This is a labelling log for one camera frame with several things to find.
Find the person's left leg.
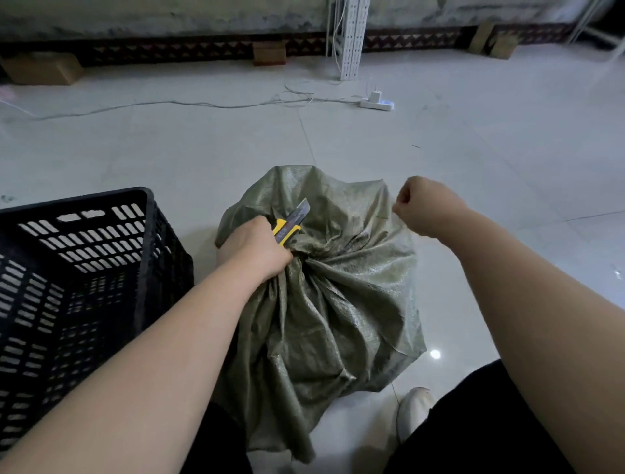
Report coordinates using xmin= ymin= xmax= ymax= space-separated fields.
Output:
xmin=180 ymin=401 xmax=254 ymax=474

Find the tilted cardboard box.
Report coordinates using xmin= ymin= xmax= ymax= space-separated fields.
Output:
xmin=490 ymin=35 xmax=519 ymax=60

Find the person's right hand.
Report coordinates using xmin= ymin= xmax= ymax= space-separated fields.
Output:
xmin=392 ymin=176 xmax=472 ymax=239

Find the white metal shelf post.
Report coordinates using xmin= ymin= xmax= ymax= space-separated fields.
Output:
xmin=326 ymin=0 xmax=371 ymax=81

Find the white metal frame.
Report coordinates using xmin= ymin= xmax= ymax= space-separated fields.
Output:
xmin=566 ymin=0 xmax=625 ymax=49

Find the large cardboard box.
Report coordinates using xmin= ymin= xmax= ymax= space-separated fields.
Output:
xmin=1 ymin=52 xmax=85 ymax=87

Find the white power cable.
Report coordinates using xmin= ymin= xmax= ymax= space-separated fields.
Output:
xmin=0 ymin=83 xmax=364 ymax=122

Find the person's right leg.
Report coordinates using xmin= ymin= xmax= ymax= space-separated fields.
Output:
xmin=384 ymin=359 xmax=577 ymax=474

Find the small cardboard box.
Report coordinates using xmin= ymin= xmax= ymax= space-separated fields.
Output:
xmin=252 ymin=41 xmax=288 ymax=67

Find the yellow utility knife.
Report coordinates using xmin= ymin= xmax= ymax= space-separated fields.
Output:
xmin=272 ymin=198 xmax=311 ymax=246

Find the green woven sack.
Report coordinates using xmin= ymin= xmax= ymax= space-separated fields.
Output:
xmin=211 ymin=165 xmax=427 ymax=464

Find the white shoe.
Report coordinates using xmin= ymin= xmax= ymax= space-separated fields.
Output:
xmin=396 ymin=387 xmax=435 ymax=444

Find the person's right forearm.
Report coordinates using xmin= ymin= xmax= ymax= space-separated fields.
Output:
xmin=437 ymin=209 xmax=625 ymax=474

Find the person's left forearm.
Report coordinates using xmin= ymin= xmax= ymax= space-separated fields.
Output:
xmin=0 ymin=254 xmax=267 ymax=474

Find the person's leg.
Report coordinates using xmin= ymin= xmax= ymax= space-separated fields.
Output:
xmin=384 ymin=359 xmax=577 ymax=474
xmin=180 ymin=401 xmax=254 ymax=474

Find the black plastic crate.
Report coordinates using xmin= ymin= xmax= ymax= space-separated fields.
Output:
xmin=0 ymin=187 xmax=194 ymax=452

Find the person's left hand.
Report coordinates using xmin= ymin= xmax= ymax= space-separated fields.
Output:
xmin=215 ymin=216 xmax=294 ymax=284

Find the leaning cardboard box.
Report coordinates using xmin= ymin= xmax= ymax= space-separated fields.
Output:
xmin=468 ymin=21 xmax=497 ymax=54

